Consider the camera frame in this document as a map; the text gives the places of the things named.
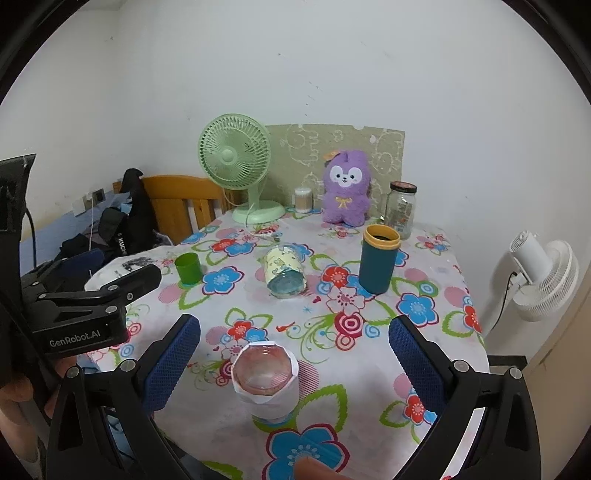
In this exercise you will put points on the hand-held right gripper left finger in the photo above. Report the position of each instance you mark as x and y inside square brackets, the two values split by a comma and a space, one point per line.
[171, 364]

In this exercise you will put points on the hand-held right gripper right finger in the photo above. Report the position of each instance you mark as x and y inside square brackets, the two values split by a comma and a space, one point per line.
[415, 364]

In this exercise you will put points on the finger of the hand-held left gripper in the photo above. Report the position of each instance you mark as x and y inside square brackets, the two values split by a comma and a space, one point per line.
[74, 266]
[138, 279]

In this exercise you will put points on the clear cup with white wrap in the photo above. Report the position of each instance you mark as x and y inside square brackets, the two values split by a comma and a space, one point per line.
[272, 399]

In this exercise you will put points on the small green cup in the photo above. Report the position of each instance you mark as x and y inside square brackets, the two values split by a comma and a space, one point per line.
[188, 270]

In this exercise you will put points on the pale yellow printed cup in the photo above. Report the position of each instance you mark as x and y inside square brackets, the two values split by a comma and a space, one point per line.
[281, 267]

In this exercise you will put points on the person's left hand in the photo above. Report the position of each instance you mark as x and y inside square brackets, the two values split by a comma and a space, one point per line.
[16, 392]

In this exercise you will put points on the person's right hand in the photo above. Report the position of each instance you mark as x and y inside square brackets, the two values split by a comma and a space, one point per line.
[316, 470]

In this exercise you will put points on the dark clothes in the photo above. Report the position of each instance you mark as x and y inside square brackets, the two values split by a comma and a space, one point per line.
[76, 244]

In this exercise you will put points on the white printed cloth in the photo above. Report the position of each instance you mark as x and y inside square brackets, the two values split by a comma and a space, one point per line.
[120, 265]

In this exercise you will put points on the blue bed sheet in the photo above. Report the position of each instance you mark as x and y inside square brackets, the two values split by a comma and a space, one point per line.
[51, 230]

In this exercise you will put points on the black bag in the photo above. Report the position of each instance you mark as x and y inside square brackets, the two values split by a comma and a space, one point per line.
[138, 221]

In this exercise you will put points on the floral tablecloth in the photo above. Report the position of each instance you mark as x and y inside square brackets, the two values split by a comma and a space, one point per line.
[351, 415]

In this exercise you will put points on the wooden chair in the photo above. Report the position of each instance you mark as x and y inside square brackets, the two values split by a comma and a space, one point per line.
[171, 198]

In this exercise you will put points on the teal tumbler with yellow rim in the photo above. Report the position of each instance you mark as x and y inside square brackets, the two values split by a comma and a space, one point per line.
[376, 270]

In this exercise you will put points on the glass jar with dark lid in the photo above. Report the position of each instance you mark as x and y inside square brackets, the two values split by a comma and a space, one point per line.
[400, 212]

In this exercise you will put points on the green desk fan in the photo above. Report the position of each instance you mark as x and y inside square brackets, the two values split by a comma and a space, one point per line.
[231, 157]

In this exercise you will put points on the white fan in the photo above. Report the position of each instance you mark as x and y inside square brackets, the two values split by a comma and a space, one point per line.
[549, 277]

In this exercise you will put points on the purple plush toy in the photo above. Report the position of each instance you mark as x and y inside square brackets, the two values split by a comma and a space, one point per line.
[344, 203]

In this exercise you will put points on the cotton swab container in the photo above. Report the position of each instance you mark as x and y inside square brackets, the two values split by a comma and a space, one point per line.
[304, 201]

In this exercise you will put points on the green patterned board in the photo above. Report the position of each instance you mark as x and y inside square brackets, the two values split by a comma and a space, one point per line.
[295, 152]

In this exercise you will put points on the wall socket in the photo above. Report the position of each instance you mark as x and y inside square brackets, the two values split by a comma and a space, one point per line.
[98, 195]

